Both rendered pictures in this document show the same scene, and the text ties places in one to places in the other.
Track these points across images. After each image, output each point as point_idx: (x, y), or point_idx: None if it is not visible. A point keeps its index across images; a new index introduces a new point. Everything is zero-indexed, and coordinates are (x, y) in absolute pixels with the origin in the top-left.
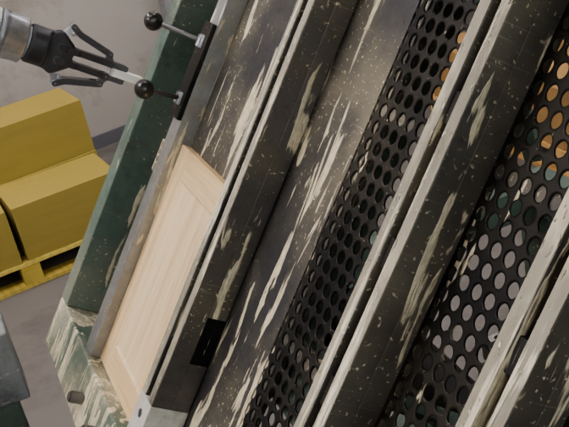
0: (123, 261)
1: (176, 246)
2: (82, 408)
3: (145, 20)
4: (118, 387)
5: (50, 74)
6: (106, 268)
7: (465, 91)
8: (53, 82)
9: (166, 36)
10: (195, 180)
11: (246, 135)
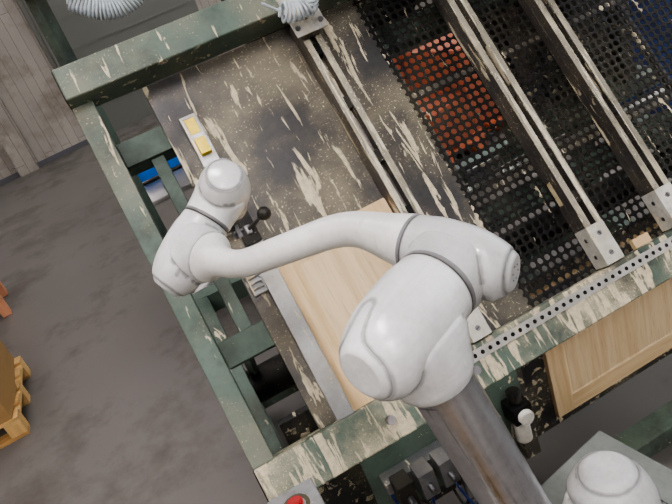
0: (310, 345)
1: (345, 280)
2: (398, 419)
3: None
4: None
5: (239, 228)
6: (254, 418)
7: (481, 31)
8: (245, 232)
9: (160, 237)
10: None
11: (373, 154)
